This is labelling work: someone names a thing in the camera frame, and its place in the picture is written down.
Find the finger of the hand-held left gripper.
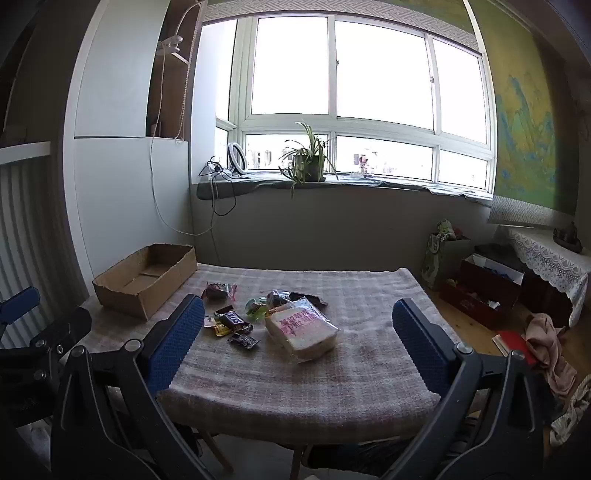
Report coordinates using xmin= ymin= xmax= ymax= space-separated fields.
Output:
xmin=0 ymin=286 xmax=41 ymax=326
xmin=0 ymin=306 xmax=93 ymax=384

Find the small dark brown snack packet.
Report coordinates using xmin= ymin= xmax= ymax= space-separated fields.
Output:
xmin=227 ymin=333 xmax=262 ymax=352

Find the brown chocolate bar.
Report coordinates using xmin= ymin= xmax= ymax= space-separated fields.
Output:
xmin=213 ymin=305 xmax=254 ymax=334

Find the white ring light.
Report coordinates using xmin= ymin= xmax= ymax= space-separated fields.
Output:
xmin=226 ymin=141 xmax=250 ymax=177

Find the white clip lamp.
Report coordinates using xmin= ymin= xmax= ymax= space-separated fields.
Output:
xmin=154 ymin=33 xmax=185 ymax=56

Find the landscape wall poster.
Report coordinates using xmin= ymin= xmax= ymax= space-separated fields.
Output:
xmin=462 ymin=0 xmax=583 ymax=217

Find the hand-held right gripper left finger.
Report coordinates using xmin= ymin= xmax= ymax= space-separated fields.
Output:
xmin=51 ymin=294 xmax=219 ymax=480

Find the bagged sliced bread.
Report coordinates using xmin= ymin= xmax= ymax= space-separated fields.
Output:
xmin=264 ymin=296 xmax=341 ymax=364

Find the pink cloth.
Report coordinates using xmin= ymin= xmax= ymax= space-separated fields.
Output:
xmin=524 ymin=313 xmax=578 ymax=398

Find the grey sill cloth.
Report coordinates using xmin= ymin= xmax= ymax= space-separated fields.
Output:
xmin=196 ymin=172 xmax=495 ymax=204

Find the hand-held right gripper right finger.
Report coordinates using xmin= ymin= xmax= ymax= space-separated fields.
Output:
xmin=383 ymin=298 xmax=551 ymax=480

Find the white cable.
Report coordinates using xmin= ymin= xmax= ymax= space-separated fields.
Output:
xmin=148 ymin=0 xmax=206 ymax=237

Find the checked table cloth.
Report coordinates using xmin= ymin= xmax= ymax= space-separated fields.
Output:
xmin=78 ymin=263 xmax=462 ymax=439

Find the green patterned bag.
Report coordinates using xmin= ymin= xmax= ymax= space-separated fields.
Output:
xmin=421 ymin=220 xmax=472 ymax=291

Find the pink red snack packet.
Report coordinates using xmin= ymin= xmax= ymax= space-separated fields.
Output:
xmin=201 ymin=281 xmax=238 ymax=303

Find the yellow candy packet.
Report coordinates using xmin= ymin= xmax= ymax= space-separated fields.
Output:
xmin=204 ymin=315 xmax=232 ymax=337

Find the black cable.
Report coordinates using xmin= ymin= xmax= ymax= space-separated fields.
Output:
xmin=198 ymin=157 xmax=252 ymax=266

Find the brown cardboard box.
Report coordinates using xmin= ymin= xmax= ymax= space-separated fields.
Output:
xmin=92 ymin=243 xmax=198 ymax=320

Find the white framed window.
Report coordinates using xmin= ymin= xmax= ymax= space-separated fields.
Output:
xmin=215 ymin=14 xmax=497 ymax=192

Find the white cabinet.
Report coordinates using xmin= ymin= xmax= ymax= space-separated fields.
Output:
xmin=62 ymin=0 xmax=195 ymax=301

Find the white lace tablecloth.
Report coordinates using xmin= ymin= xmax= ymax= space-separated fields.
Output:
xmin=503 ymin=226 xmax=591 ymax=328

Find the black snack packet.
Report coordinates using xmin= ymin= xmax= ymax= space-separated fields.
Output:
xmin=288 ymin=292 xmax=328 ymax=309

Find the green snack packet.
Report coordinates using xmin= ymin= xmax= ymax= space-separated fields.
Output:
xmin=244 ymin=298 xmax=273 ymax=322

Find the red box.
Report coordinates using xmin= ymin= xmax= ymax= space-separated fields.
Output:
xmin=438 ymin=254 xmax=525 ymax=330

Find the potted spider plant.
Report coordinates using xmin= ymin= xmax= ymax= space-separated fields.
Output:
xmin=278 ymin=120 xmax=340 ymax=198

